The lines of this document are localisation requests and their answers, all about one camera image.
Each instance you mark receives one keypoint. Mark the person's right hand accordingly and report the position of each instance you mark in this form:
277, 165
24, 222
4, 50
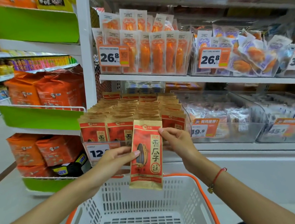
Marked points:
182, 145

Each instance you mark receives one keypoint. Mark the red sunflower seed packet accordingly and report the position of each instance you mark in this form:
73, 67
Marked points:
147, 162

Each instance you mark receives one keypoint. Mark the person's left hand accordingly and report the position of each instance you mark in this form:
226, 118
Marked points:
106, 166

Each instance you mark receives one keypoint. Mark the row of dark blue packets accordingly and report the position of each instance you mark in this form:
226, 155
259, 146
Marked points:
144, 87

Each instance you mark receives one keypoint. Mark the person's left forearm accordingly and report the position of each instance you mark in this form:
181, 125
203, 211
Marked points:
51, 205

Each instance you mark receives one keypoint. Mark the rows of orange vacuum packs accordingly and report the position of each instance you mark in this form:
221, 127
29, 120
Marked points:
154, 49

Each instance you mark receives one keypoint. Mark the green shelf panel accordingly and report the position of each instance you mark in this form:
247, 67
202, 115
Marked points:
38, 119
36, 25
43, 185

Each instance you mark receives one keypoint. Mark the person's right thumb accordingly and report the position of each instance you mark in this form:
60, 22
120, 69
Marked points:
166, 133

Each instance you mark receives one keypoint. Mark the white plastic shopping basket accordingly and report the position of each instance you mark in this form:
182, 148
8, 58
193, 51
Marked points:
146, 208

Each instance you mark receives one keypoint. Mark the white price tag clear holder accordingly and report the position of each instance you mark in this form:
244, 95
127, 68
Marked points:
98, 152

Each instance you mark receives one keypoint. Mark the person's right forearm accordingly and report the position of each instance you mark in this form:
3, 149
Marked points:
241, 197

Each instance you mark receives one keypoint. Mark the pile of clear snack packs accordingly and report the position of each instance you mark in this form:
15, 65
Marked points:
211, 111
284, 110

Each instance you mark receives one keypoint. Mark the white shelf board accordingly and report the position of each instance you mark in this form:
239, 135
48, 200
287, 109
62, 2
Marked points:
209, 78

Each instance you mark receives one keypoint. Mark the person's left thumb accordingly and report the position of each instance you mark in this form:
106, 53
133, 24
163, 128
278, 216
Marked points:
128, 156

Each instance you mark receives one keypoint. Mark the pile of purple white snacks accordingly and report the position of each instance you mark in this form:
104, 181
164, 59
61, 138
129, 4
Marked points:
247, 55

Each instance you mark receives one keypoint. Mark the rows of red seed bags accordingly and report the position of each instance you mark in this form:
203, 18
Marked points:
128, 111

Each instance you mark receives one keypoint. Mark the large orange snack bag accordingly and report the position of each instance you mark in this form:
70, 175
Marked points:
61, 91
24, 150
58, 150
23, 91
33, 171

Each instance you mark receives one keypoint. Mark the stack of flat orange boxes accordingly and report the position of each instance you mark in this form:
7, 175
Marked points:
183, 86

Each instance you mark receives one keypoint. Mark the white shelf post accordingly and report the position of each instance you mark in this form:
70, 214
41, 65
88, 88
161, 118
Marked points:
86, 57

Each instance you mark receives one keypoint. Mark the black yellow snack bag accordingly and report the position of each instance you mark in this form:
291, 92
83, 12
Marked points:
71, 167

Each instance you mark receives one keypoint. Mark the row of colourful small packets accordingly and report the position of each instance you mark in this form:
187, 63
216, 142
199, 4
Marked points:
43, 63

